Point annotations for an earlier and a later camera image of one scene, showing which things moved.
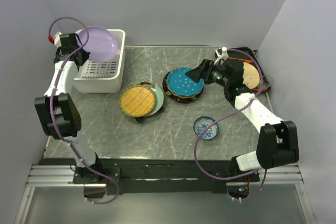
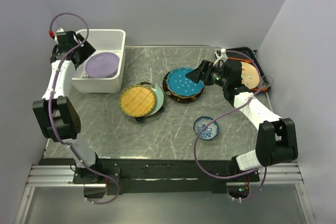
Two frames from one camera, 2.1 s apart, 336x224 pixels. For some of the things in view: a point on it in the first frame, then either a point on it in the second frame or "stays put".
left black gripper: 85,56 stays put
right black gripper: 203,72 stays put
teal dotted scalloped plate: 179,83 stays put
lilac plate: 101,44 → 102,64
